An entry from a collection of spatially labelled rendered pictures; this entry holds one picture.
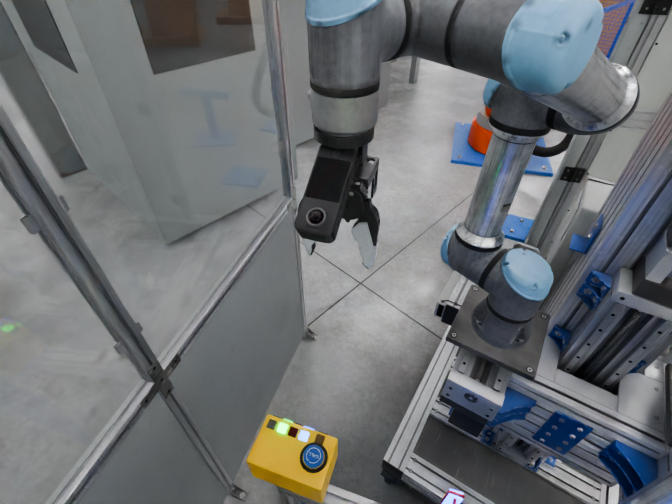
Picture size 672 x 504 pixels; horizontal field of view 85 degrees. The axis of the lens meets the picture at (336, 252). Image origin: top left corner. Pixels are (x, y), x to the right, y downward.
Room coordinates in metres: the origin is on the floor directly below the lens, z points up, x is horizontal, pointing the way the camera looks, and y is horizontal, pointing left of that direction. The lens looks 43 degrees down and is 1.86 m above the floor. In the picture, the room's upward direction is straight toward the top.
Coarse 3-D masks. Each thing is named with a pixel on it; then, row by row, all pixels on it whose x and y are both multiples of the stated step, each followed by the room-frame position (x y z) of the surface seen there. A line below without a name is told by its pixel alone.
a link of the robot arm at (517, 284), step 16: (496, 256) 0.64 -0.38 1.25; (512, 256) 0.62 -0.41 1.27; (528, 256) 0.63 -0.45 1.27; (496, 272) 0.61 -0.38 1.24; (512, 272) 0.58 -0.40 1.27; (528, 272) 0.58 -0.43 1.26; (544, 272) 0.58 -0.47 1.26; (496, 288) 0.58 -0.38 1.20; (512, 288) 0.56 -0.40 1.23; (528, 288) 0.54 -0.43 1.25; (544, 288) 0.54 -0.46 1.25; (496, 304) 0.57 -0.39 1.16; (512, 304) 0.55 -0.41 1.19; (528, 304) 0.54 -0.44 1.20
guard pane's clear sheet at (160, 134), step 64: (0, 0) 0.57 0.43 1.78; (64, 0) 0.66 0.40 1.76; (128, 0) 0.77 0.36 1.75; (192, 0) 0.94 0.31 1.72; (256, 0) 1.21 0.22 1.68; (0, 64) 0.53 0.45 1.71; (64, 64) 0.61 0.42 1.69; (128, 64) 0.73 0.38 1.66; (192, 64) 0.90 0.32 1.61; (256, 64) 1.16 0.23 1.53; (64, 128) 0.57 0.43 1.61; (128, 128) 0.68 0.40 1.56; (192, 128) 0.84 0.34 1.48; (256, 128) 1.11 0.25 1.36; (0, 192) 0.44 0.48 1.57; (64, 192) 0.52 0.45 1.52; (128, 192) 0.62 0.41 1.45; (192, 192) 0.78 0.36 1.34; (256, 192) 1.05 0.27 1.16; (0, 256) 0.39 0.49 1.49; (128, 256) 0.56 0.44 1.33; (192, 256) 0.71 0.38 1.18; (0, 320) 0.34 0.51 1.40; (64, 320) 0.40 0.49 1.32; (192, 320) 0.64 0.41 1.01; (0, 384) 0.28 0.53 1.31; (64, 384) 0.34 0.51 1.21; (128, 384) 0.42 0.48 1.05; (0, 448) 0.22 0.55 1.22; (64, 448) 0.27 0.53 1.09
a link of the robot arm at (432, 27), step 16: (416, 0) 0.43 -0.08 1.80; (432, 0) 0.42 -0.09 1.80; (448, 0) 0.41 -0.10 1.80; (416, 16) 0.42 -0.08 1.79; (432, 16) 0.41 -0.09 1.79; (448, 16) 0.40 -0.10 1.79; (416, 32) 0.43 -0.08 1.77; (432, 32) 0.41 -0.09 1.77; (400, 48) 0.42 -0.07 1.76; (416, 48) 0.43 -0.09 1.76; (432, 48) 0.41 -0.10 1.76; (448, 64) 0.41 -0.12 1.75
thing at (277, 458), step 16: (272, 416) 0.34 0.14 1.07; (272, 432) 0.31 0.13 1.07; (256, 448) 0.27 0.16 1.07; (272, 448) 0.27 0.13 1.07; (288, 448) 0.27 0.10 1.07; (304, 448) 0.27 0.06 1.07; (336, 448) 0.28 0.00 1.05; (256, 464) 0.25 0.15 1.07; (272, 464) 0.25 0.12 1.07; (288, 464) 0.25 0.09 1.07; (304, 464) 0.24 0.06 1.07; (272, 480) 0.23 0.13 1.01; (288, 480) 0.22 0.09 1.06; (304, 480) 0.22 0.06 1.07; (320, 480) 0.22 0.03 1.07; (304, 496) 0.21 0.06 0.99; (320, 496) 0.20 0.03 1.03
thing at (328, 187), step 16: (320, 160) 0.38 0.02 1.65; (336, 160) 0.38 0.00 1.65; (352, 160) 0.38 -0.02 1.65; (320, 176) 0.37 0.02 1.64; (336, 176) 0.36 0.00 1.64; (352, 176) 0.37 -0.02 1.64; (320, 192) 0.35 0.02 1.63; (336, 192) 0.35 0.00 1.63; (304, 208) 0.33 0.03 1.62; (320, 208) 0.33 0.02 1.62; (336, 208) 0.33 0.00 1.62; (304, 224) 0.32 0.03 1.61; (320, 224) 0.31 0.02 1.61; (336, 224) 0.32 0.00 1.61; (320, 240) 0.31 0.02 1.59
